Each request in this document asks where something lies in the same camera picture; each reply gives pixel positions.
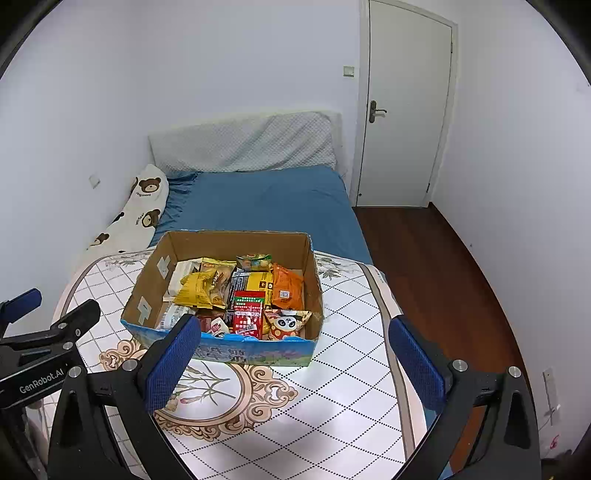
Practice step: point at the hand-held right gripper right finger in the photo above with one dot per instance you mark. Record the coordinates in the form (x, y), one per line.
(415, 364)

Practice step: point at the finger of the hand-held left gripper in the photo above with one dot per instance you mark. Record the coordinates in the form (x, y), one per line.
(23, 300)
(78, 318)

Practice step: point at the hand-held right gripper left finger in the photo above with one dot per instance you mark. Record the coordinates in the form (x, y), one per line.
(173, 364)

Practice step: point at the red white snack packet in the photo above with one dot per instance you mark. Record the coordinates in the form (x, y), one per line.
(214, 325)

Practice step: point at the red green snack packet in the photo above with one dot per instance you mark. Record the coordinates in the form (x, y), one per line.
(247, 318)

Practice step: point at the silver white snack packet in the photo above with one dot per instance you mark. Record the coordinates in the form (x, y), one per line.
(180, 277)

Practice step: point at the cardboard box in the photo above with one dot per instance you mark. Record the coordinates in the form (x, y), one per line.
(184, 244)

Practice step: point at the orange snack packet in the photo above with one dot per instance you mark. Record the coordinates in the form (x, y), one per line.
(286, 286)

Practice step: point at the clear plastic snack packet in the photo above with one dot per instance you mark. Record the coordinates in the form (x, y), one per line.
(174, 316)

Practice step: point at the yellow crumpled snack packet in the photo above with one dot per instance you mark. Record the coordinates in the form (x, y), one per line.
(198, 288)

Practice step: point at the white patterned tablecloth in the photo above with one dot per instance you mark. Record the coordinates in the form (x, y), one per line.
(323, 415)

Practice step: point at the beige snack packet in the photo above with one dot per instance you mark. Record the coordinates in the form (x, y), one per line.
(222, 270)

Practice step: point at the black yellow snack packet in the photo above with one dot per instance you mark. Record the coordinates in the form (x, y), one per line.
(256, 281)

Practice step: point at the panda print snack packet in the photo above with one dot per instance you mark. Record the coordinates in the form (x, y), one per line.
(286, 325)

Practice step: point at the bear print pillow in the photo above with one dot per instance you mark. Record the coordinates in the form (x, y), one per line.
(138, 207)

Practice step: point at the yellow green snack packet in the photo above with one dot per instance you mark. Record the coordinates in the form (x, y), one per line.
(253, 262)

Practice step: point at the blue bed sheet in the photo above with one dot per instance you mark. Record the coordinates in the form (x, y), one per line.
(268, 203)

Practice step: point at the white door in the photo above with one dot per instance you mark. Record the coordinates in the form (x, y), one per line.
(406, 152)

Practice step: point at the grey padded headboard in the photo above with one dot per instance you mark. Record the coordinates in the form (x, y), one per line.
(258, 143)

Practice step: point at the low white wall outlet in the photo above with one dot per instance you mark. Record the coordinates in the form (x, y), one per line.
(549, 387)

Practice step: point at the white wall socket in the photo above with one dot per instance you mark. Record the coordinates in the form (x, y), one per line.
(94, 181)

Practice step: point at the wall light switch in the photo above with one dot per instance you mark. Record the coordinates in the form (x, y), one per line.
(348, 70)

